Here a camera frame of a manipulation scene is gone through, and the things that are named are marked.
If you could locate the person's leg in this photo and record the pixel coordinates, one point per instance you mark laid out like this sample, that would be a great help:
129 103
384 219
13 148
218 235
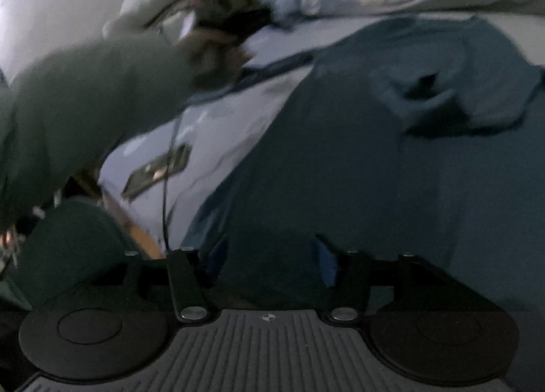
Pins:
68 247

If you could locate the person's left hand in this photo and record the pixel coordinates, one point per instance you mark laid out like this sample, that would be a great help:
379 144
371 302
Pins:
213 55

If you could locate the person's left forearm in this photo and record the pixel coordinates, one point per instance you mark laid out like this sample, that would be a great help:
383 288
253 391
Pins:
85 106

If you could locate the pale bed sheet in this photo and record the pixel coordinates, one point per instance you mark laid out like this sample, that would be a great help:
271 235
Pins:
204 128

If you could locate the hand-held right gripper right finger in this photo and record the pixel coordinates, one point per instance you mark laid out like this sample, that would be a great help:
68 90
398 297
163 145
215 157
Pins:
326 263

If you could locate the dark teal garment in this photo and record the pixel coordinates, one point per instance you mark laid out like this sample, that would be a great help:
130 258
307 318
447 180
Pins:
362 153

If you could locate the wooden bed frame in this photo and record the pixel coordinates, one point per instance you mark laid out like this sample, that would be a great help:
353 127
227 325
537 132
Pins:
127 217

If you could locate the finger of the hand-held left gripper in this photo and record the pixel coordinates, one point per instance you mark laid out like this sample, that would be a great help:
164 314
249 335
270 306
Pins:
276 65

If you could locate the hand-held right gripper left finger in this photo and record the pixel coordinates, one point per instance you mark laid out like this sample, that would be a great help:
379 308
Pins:
219 255

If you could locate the dark flat phone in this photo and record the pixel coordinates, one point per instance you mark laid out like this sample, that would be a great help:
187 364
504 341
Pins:
157 170

